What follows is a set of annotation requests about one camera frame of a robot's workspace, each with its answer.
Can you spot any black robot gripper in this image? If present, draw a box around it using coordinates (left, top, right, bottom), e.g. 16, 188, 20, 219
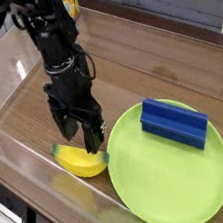
43, 61, 105, 154

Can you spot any yellow toy banana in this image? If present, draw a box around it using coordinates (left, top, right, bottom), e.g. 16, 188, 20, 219
50, 143, 109, 178

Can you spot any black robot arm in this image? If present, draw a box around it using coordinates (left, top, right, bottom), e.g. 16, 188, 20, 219
0, 0, 105, 154

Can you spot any green round plate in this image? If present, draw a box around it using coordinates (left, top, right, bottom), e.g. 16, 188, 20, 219
107, 103, 223, 223

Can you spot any blue foam block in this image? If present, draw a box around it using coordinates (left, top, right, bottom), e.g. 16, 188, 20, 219
140, 98, 209, 150

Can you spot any clear acrylic enclosure wall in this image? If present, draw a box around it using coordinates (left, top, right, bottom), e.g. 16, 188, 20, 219
0, 0, 223, 223

